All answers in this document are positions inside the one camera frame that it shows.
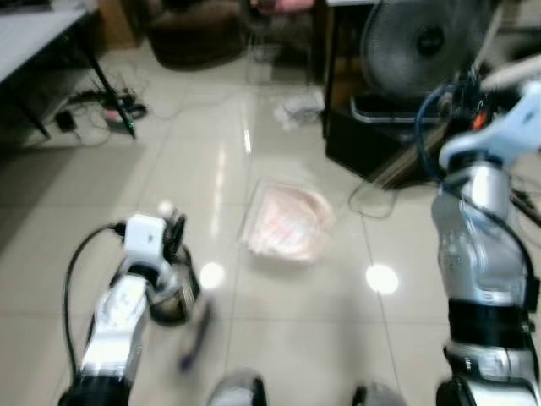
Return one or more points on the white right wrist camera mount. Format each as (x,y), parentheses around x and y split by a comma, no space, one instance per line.
(507,127)

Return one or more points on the black low cabinet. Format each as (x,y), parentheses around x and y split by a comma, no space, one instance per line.
(372,139)

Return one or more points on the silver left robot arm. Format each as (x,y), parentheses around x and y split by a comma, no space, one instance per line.
(117,326)

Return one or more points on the round grey floor fan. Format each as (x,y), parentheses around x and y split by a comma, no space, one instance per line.
(418,42)

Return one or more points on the white crumpled paper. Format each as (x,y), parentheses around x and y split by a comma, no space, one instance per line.
(300,108)

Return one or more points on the grey right robot foot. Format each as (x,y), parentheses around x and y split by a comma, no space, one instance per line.
(378,395)

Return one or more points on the grey left robot foot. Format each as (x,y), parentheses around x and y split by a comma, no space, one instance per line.
(237,389)

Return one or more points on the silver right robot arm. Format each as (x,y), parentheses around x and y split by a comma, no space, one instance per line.
(482,254)

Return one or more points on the black slanted table leg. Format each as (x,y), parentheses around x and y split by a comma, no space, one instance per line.
(108,85)

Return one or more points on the white table top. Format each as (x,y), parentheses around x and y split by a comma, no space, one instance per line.
(30,38)

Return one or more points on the small white ball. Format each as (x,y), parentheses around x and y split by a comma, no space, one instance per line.
(166,206)

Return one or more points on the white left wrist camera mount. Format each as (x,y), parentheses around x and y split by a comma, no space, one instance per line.
(144,237)

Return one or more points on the pink clear plastic bag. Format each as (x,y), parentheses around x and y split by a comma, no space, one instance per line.
(287,220)

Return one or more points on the purple stick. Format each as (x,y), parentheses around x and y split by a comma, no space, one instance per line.
(196,338)

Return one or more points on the brown soft chair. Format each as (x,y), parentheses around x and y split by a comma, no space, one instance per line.
(194,34)

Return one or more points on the grey robot foot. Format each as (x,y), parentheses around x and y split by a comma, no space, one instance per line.
(378,395)
(237,389)

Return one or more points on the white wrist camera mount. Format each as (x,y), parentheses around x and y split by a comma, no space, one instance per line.
(507,127)
(144,237)

